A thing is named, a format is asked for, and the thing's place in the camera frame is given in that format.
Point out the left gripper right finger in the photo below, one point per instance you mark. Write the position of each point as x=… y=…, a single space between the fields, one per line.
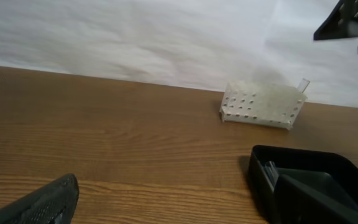
x=315 y=208

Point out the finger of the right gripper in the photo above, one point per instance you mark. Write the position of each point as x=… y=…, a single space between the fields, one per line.
x=337 y=25

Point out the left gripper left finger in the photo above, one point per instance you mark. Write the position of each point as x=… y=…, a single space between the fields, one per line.
x=42 y=205

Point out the black tray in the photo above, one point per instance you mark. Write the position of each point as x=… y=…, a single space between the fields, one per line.
x=322 y=155

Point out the white test tube rack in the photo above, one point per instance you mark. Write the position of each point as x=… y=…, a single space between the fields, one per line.
x=259 y=105

